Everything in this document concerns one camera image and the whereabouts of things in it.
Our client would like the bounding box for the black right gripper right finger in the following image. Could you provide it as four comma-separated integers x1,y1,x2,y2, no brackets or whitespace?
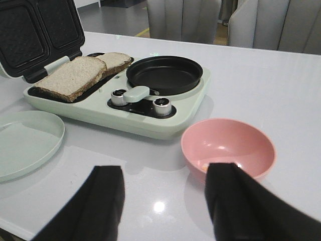
205,163,320,240

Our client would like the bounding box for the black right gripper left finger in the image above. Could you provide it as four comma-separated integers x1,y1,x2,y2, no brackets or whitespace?
33,166,125,240

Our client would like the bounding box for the pink plastic bowl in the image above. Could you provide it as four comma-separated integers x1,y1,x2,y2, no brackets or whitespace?
181,118,276,183

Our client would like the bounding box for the bread slice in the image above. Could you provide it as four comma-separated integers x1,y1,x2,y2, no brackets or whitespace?
34,56,107,102
97,52,133,78

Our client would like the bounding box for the green breakfast maker lid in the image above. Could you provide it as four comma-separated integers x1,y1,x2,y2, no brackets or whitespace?
1,1,85,83

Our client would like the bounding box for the green breakfast maker base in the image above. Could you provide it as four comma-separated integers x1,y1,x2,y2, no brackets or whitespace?
24,67,210,140

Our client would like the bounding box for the light green plate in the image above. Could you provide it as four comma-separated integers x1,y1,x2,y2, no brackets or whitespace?
1,110,65,182

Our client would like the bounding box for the left silver control knob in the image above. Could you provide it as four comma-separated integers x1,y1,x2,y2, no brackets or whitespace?
111,89,127,106

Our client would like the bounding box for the silver control knob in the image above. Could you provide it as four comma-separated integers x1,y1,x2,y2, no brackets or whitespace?
152,97,172,116
111,89,127,106

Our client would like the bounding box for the right silver control knob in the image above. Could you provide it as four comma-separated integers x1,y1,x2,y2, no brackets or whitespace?
152,97,172,116

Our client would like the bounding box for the black round frying pan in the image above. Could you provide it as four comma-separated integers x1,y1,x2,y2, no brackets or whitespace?
123,56,203,103

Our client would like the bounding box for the right grey upholstered chair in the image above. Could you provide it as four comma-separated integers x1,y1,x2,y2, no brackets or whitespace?
228,1,320,55

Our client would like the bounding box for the grey upholstered chair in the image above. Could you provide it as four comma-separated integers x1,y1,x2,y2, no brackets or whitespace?
146,0,222,44
228,1,320,55

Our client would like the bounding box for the left grey upholstered chair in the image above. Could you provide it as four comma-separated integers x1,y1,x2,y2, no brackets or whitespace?
146,0,222,44

